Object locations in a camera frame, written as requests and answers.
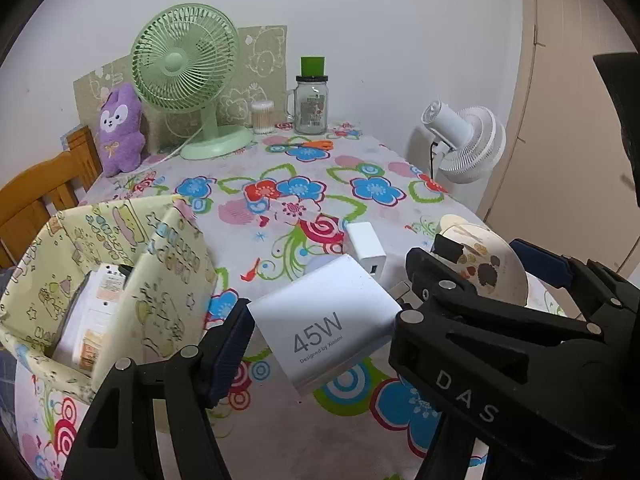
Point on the beige door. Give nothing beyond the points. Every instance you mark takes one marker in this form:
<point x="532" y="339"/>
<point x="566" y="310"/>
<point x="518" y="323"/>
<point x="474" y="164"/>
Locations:
<point x="560" y="135"/>

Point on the round illustrated tin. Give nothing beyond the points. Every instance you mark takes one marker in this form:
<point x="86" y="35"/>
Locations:
<point x="480" y="255"/>

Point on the green desk fan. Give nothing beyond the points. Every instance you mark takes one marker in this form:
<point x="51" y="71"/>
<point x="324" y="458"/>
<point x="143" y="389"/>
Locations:
<point x="175" y="62"/>

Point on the small white charger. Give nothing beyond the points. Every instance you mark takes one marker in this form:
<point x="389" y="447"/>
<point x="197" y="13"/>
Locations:
<point x="365" y="247"/>

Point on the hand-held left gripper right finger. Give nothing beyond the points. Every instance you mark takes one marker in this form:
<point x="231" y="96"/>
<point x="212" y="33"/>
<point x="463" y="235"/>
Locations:
<point x="450" y="460"/>

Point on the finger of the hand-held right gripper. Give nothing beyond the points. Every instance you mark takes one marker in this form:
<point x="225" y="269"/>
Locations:
<point x="545" y="262"/>
<point x="435" y="305"/>

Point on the glass jar with green lid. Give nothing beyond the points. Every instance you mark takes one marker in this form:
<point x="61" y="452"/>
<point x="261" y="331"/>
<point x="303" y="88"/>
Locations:
<point x="310" y="110"/>

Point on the wooden bed headboard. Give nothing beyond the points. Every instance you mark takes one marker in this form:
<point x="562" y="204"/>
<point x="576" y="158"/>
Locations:
<point x="40" y="185"/>

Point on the small black device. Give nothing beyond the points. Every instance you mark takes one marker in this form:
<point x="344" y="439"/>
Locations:
<point x="126" y="272"/>

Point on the purple plush rabbit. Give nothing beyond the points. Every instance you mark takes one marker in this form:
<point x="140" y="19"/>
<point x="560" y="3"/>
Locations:
<point x="117" y="135"/>

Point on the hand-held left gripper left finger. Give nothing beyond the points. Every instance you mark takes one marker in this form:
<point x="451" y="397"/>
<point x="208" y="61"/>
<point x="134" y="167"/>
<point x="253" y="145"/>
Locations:
<point x="230" y="350"/>

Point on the white circulator fan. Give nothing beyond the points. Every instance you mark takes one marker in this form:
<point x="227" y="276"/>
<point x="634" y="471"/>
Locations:
<point x="475" y="140"/>

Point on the blue patterned sheet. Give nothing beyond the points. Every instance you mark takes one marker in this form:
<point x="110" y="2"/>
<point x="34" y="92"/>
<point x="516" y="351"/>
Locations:
<point x="70" y="135"/>

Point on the orange scissors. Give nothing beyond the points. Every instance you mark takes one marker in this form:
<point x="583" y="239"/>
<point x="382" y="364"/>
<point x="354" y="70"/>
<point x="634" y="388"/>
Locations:
<point x="320" y="145"/>

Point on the cotton swab container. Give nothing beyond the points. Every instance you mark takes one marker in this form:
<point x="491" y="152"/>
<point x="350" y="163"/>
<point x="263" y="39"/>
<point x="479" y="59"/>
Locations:
<point x="262" y="120"/>

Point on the floral tablecloth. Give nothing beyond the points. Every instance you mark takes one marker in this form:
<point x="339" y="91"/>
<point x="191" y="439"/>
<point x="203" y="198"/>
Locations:
<point x="325" y="170"/>

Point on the yellow fabric storage box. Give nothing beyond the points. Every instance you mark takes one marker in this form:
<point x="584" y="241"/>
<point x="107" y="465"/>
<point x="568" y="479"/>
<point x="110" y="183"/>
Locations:
<point x="170" y="270"/>

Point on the white remote control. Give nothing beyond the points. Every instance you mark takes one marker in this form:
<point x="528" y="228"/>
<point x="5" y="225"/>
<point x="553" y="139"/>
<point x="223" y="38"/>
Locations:
<point x="97" y="310"/>

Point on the large white charger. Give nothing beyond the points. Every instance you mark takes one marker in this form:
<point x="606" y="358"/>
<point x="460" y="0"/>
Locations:
<point x="325" y="310"/>

